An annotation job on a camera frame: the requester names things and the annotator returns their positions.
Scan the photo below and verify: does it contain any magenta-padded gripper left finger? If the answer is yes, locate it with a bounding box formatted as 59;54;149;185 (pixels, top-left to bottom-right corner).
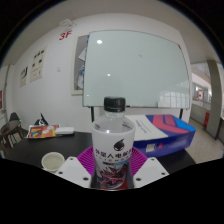
54;145;96;188

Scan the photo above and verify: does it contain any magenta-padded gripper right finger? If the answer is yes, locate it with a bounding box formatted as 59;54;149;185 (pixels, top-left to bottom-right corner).
129;147;170;188

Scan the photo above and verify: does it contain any clear bottle with white label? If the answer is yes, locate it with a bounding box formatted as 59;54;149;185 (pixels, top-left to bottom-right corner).
91;96;137;191

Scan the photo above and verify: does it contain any blue and white cardboard box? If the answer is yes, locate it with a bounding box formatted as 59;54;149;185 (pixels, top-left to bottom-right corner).
124;114;197;158

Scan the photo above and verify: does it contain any small white flat device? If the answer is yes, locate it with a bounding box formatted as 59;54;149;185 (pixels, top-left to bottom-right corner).
54;126;75;136

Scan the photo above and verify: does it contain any colourful flat book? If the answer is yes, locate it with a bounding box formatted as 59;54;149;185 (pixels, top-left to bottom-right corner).
26;124;61;139

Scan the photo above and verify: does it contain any red fire extinguisher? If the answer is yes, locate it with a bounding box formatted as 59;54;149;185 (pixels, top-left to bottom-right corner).
203;111;211;128

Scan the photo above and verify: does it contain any dark wooden chair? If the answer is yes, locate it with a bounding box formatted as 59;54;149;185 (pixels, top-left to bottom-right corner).
0;112;24;149

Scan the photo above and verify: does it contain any grey notice board with papers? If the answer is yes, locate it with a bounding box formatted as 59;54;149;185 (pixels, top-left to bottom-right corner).
70;34;90;96

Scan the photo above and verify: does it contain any large whiteboard on stand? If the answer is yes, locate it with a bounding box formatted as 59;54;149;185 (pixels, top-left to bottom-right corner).
82;29;191;123

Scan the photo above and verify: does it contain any white mug with yellow handle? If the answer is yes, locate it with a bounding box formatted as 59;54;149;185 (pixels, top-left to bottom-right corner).
40;151;66;174

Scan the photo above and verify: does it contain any small white wall poster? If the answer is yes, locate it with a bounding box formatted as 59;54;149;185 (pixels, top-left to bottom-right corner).
19;65;30;88

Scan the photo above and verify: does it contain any large white wall poster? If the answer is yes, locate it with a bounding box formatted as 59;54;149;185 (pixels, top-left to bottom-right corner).
29;48;47;83

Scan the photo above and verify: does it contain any white wall-mounted fixture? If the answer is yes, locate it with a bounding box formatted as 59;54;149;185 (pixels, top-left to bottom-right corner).
59;18;78;28

